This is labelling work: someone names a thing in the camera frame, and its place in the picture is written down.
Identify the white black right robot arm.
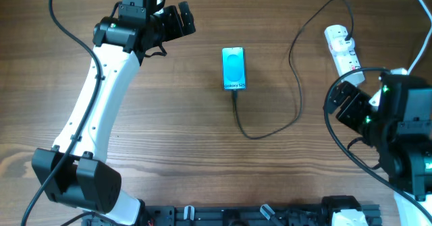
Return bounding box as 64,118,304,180
323,68,431,225

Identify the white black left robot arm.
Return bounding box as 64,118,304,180
32,0,196,225

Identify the turquoise screen smartphone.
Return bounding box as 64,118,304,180
221,47,246,90

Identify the white power strip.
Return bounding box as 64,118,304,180
324,25,361,76

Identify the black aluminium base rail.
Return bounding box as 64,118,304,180
145,204,331,226

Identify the white power strip cord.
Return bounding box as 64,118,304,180
387,0,432,76

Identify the white USB wall charger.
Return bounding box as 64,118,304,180
329,37,355,56

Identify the black USB charging cable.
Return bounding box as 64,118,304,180
232,0,355,140

